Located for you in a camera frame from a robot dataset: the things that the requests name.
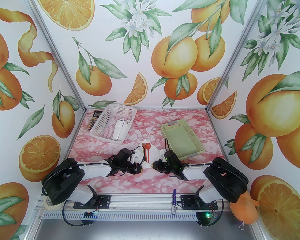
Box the white perforated plastic basket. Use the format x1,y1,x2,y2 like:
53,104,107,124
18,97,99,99
90,104,138,143

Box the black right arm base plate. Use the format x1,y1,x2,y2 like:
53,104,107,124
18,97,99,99
180,195,218,210

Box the white folded paper packet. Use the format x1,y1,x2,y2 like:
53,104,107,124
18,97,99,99
113,119,125,142
121,119,131,141

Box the white paper napkin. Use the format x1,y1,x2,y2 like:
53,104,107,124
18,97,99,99
140,139,167,169

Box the beige masking tape roll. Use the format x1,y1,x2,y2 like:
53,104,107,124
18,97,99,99
44,196,65,210

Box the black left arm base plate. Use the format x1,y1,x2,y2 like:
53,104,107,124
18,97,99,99
73,194,111,209

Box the green perforated plastic basket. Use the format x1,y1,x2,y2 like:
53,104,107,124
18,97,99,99
161,119,205,158

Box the black base cable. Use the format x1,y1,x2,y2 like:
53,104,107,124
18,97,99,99
62,209,100,227
196,196,227,228

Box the black right base cable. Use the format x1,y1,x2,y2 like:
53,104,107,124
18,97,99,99
196,196,227,228

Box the black calculator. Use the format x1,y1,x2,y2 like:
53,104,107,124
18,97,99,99
87,110,101,130

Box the black right camera cable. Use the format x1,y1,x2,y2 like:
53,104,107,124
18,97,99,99
165,138,249,188

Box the black camera cable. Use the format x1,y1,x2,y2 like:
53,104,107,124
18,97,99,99
42,145,145,199
165,138,249,188

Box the aluminium mounting rail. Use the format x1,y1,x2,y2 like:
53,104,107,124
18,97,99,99
35,193,235,221

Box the orange plush toy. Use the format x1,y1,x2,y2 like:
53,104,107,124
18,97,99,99
230,190,259,230

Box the aluminium frame post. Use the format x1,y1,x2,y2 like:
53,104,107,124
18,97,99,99
204,0,270,114
30,0,86,114

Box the black left camera cable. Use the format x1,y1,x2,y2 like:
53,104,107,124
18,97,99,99
42,145,145,199

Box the black left base cable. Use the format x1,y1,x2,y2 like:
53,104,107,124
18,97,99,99
62,209,100,227

